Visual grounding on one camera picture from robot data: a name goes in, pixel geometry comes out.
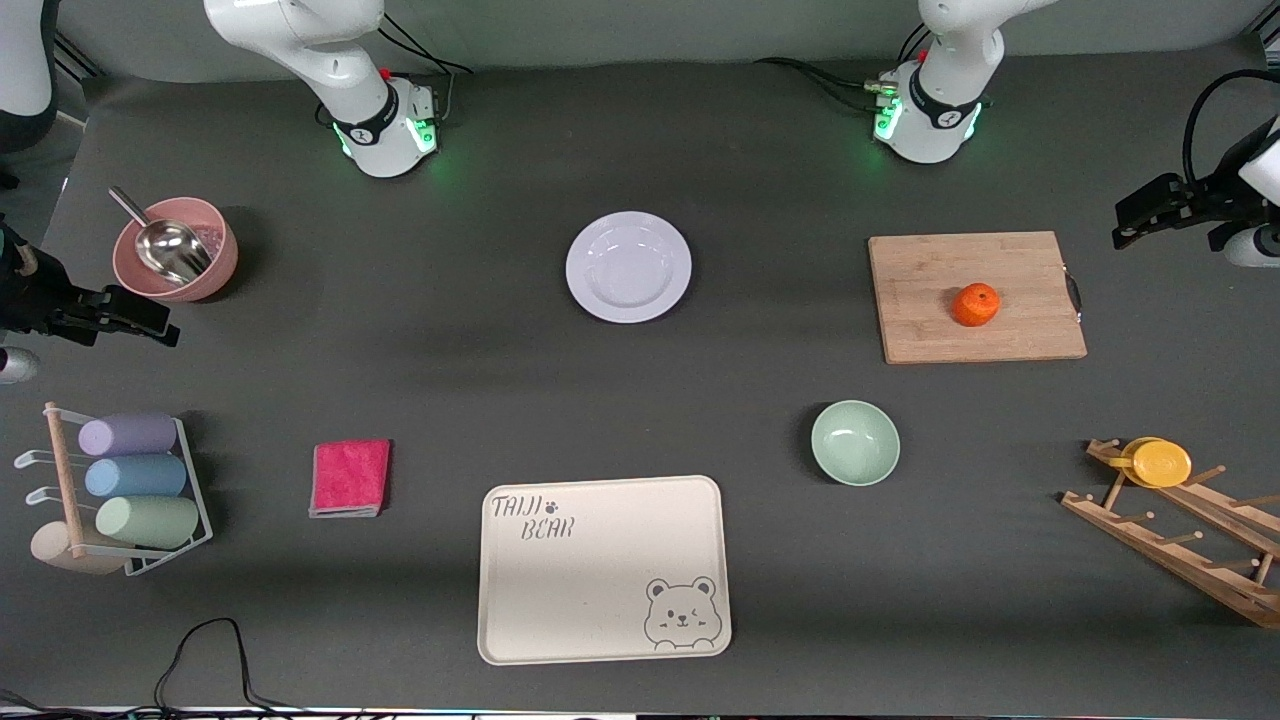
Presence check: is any orange fruit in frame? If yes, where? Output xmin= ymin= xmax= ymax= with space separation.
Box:
xmin=951 ymin=283 xmax=1002 ymax=328

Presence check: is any white round plate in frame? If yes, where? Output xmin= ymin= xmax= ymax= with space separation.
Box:
xmin=565 ymin=210 xmax=693 ymax=324

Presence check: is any metal scoop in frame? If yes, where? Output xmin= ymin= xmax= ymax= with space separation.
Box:
xmin=108 ymin=186 xmax=214 ymax=285

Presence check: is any pink bowl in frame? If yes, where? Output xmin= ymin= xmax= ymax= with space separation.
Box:
xmin=112 ymin=197 xmax=240 ymax=303

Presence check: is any purple cup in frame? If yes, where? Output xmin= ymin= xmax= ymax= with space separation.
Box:
xmin=78 ymin=413 xmax=178 ymax=458

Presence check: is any blue cup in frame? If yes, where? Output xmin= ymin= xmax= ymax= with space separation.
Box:
xmin=84 ymin=455 xmax=188 ymax=499

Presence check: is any wooden cutting board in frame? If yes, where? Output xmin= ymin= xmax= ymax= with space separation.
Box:
xmin=867 ymin=231 xmax=1089 ymax=365

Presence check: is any green cup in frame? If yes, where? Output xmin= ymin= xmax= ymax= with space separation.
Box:
xmin=95 ymin=495 xmax=200 ymax=549

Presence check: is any yellow mug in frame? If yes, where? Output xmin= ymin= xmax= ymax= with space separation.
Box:
xmin=1108 ymin=437 xmax=1193 ymax=489

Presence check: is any beige cup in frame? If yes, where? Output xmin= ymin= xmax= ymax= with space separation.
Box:
xmin=30 ymin=522 xmax=126 ymax=576

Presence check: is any pink folded cloth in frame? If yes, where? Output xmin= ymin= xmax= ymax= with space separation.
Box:
xmin=308 ymin=439 xmax=393 ymax=519

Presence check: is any wooden mug rack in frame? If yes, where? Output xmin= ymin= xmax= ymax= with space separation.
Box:
xmin=1061 ymin=438 xmax=1280 ymax=630

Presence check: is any light green bowl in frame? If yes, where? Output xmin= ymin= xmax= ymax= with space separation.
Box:
xmin=810 ymin=400 xmax=901 ymax=488

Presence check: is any beige bear print tray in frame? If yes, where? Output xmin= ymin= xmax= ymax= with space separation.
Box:
xmin=477 ymin=475 xmax=733 ymax=666

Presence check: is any white wire cup rack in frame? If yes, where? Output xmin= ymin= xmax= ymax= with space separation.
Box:
xmin=14 ymin=402 xmax=214 ymax=578

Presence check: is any black table edge cable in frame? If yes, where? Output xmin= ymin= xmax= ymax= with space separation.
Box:
xmin=0 ymin=618 xmax=336 ymax=720

